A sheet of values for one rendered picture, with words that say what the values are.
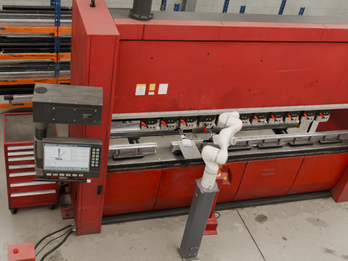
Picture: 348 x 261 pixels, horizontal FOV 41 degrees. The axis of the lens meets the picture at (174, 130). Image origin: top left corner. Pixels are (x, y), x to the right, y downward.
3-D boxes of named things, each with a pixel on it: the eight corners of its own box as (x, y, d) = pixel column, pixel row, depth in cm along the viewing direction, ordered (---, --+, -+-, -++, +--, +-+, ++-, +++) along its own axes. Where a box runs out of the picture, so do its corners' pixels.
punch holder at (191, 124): (179, 129, 456) (183, 116, 447) (177, 124, 463) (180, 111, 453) (193, 129, 461) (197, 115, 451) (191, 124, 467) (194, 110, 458)
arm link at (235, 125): (207, 161, 406) (224, 168, 403) (208, 155, 396) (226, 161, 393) (227, 119, 431) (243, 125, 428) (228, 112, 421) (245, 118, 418)
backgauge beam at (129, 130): (107, 139, 473) (108, 131, 467) (105, 131, 483) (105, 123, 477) (299, 128, 548) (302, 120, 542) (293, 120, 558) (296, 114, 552)
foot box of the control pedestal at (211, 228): (200, 235, 506) (202, 228, 499) (196, 218, 526) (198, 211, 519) (217, 234, 511) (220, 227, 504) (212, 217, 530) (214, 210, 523)
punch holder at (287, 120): (284, 124, 496) (289, 111, 486) (280, 119, 502) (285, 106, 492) (296, 122, 500) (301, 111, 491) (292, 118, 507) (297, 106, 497)
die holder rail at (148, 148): (107, 157, 452) (108, 149, 447) (106, 153, 457) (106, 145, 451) (156, 153, 469) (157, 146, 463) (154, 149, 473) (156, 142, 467)
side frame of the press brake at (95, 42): (76, 236, 478) (87, 34, 342) (67, 179, 541) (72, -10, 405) (100, 233, 486) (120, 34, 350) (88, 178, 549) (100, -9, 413)
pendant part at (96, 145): (42, 176, 366) (42, 142, 344) (43, 167, 375) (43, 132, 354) (99, 178, 374) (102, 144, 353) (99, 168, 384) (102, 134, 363)
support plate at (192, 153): (185, 159, 450) (185, 158, 450) (176, 142, 470) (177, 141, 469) (202, 158, 456) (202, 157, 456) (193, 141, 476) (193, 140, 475)
